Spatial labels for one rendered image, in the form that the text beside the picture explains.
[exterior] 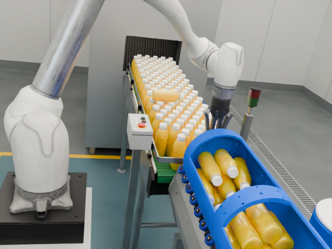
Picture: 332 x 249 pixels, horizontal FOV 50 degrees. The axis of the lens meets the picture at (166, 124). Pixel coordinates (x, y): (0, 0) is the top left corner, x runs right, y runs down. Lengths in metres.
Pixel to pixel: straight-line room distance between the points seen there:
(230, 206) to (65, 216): 0.50
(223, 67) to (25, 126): 0.72
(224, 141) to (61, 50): 0.74
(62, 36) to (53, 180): 0.46
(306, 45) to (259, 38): 0.90
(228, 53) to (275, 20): 4.97
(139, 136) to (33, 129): 0.69
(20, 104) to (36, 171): 0.26
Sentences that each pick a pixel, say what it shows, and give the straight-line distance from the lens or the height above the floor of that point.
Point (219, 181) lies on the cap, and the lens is 1.36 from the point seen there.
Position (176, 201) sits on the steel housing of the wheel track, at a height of 0.86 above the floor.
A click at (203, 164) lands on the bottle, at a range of 1.42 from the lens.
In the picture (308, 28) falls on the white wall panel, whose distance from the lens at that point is 6.62.
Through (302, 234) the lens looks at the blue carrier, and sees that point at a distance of 1.24.
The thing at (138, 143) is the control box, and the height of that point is 1.04.
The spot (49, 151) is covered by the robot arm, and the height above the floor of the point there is 1.28.
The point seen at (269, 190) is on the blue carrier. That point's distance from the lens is 1.14.
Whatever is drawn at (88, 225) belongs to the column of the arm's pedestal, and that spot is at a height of 1.00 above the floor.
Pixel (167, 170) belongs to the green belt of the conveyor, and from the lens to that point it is 1.74.
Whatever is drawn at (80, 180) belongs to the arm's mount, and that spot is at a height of 1.08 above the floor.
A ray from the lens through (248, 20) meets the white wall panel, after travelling 6.11.
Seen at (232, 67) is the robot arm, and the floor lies 1.50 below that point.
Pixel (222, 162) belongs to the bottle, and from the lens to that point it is 1.40.
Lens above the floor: 1.82
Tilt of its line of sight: 24 degrees down
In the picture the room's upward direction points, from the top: 9 degrees clockwise
